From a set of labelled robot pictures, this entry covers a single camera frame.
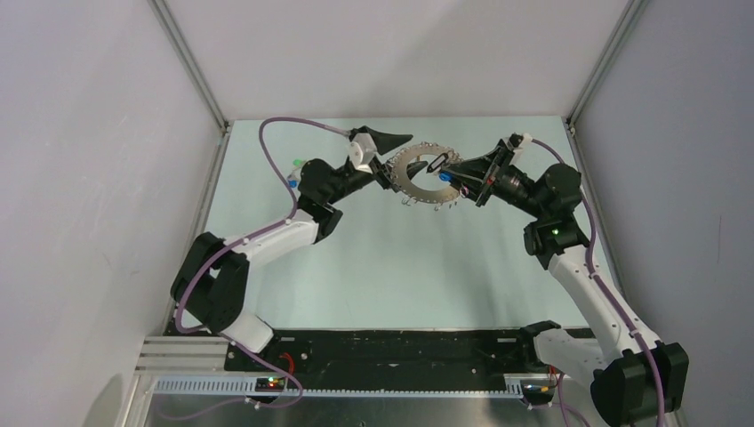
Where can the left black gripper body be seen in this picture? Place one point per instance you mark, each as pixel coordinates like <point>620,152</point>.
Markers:
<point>381,174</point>

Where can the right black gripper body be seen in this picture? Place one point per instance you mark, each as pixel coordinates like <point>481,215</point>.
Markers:
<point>496,176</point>

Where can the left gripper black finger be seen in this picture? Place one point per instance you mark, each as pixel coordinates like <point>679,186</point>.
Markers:
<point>383,142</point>
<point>415,167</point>

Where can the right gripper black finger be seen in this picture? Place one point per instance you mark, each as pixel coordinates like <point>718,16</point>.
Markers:
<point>478,165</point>
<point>471,186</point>

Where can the metal disc with keyrings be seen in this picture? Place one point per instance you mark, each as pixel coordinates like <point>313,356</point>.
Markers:
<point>424,188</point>

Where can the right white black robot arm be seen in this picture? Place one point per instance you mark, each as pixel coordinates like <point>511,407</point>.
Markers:
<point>630,374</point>

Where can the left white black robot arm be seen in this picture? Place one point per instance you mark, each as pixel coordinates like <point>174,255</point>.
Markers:
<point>209,289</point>

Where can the black tagged key on disc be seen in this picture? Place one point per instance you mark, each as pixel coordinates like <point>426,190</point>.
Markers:
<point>435,165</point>

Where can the blue tagged key on table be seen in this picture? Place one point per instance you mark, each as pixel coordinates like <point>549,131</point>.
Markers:
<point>293,180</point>

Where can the right controller board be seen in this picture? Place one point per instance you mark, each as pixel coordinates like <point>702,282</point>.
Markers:
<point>537,395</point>

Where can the controller board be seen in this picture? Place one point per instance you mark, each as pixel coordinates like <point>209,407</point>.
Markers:
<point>268,385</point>
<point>537,395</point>

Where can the left controller board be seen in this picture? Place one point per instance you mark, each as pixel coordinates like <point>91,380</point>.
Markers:
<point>268,385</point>

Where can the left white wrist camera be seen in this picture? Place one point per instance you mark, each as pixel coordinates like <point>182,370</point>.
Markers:
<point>362,150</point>

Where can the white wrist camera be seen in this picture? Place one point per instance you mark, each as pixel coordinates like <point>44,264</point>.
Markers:
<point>362,150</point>
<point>519,141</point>

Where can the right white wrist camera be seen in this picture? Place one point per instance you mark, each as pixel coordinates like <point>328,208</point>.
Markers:
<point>519,141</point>

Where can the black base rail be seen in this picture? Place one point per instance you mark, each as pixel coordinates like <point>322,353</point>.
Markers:
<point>400,360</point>

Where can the left aluminium frame rails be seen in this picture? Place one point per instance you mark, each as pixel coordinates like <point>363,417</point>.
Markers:
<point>182,355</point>

